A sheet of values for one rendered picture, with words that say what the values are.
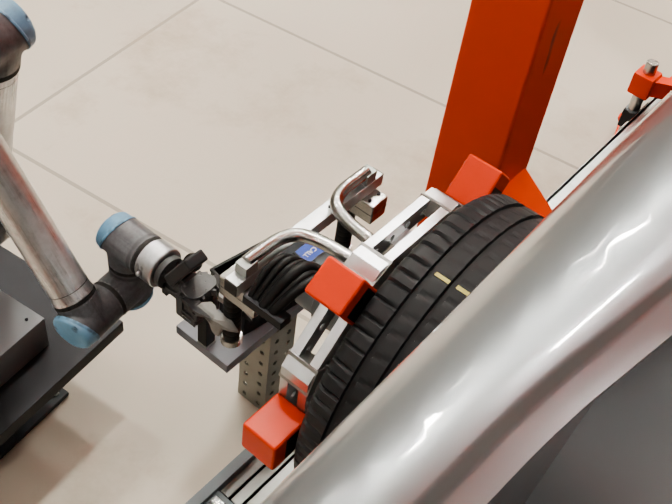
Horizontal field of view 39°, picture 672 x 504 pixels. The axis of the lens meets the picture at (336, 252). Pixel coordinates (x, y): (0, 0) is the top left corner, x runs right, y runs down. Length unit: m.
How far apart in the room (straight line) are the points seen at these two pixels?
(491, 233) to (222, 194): 1.80
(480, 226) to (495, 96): 0.44
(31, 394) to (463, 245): 1.24
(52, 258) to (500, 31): 0.96
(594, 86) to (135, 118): 1.84
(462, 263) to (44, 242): 0.82
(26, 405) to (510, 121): 1.29
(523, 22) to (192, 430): 1.43
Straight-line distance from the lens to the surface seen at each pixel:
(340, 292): 1.46
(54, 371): 2.42
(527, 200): 2.16
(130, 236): 1.93
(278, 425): 1.62
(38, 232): 1.89
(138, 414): 2.69
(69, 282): 1.93
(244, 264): 1.67
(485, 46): 1.91
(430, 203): 1.67
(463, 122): 2.03
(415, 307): 1.46
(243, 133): 3.47
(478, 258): 1.52
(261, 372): 2.55
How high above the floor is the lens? 2.25
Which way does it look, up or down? 47 degrees down
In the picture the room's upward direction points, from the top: 9 degrees clockwise
